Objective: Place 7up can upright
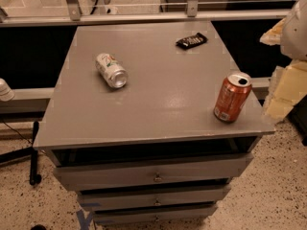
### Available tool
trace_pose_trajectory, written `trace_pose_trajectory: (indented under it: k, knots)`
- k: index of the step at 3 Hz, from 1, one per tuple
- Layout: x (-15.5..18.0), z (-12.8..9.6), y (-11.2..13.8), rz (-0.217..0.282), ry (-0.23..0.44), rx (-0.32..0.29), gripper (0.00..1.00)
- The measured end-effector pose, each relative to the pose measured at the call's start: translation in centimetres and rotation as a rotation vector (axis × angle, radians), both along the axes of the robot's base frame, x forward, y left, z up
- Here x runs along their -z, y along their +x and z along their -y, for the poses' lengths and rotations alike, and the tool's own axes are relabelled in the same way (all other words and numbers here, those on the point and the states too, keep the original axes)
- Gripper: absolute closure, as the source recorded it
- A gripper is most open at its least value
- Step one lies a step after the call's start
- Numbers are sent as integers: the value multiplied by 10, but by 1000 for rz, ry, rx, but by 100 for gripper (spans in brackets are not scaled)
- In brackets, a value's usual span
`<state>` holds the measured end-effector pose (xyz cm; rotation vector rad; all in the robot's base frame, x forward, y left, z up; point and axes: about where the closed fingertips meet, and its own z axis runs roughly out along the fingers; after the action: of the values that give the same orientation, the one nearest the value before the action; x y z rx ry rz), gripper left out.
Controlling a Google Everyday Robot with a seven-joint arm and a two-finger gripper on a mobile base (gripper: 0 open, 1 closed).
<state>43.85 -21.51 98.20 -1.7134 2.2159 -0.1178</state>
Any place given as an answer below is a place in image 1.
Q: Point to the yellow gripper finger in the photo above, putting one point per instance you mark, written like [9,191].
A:
[288,86]
[273,35]

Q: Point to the grey drawer cabinet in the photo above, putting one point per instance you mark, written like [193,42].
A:
[163,112]

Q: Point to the orange soda can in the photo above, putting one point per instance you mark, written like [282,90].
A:
[232,97]

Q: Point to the grey bottom drawer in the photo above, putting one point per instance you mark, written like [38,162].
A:
[184,211]

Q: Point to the grey metal railing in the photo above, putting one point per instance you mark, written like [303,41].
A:
[90,12]

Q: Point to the black tripod leg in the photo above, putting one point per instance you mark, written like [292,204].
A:
[34,177]

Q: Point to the blue floor tape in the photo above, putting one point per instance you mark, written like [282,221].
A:
[86,220]

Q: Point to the white cylinder object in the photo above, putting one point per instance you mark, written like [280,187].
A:
[6,94]

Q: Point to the black snack bar wrapper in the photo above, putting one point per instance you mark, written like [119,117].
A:
[191,41]

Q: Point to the grey top drawer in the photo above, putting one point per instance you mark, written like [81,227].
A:
[96,177]

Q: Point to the white green 7up can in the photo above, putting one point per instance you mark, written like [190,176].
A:
[113,73]

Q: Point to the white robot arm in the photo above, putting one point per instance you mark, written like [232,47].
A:
[294,35]

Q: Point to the grey drawer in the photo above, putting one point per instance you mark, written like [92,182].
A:
[184,211]
[96,177]
[158,197]

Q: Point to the grey middle drawer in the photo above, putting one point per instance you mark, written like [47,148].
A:
[158,197]

